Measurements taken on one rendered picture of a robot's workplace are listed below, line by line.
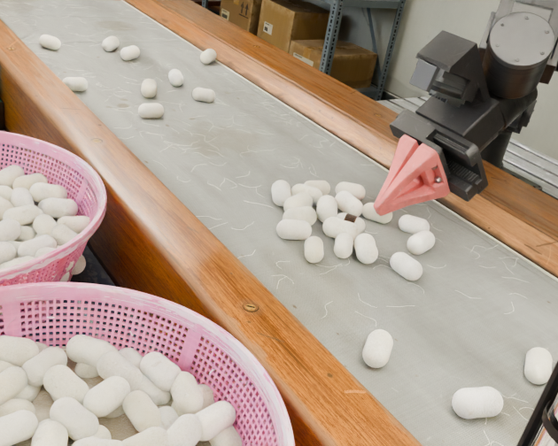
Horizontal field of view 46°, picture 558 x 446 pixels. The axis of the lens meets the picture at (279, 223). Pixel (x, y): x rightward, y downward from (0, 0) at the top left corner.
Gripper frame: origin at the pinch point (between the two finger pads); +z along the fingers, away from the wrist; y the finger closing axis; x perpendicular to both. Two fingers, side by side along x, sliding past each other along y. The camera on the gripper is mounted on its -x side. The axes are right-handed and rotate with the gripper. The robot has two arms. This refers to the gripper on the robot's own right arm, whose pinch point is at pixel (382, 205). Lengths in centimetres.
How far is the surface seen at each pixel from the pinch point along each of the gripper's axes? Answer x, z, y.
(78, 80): -10.3, 13.1, -41.1
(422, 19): 142, -133, -175
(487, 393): -6.8, 9.0, 23.2
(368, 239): -3.3, 4.6, 4.3
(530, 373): -2.2, 4.9, 22.7
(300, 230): -5.8, 8.5, 0.1
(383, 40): 154, -123, -196
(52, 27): -5, 9, -71
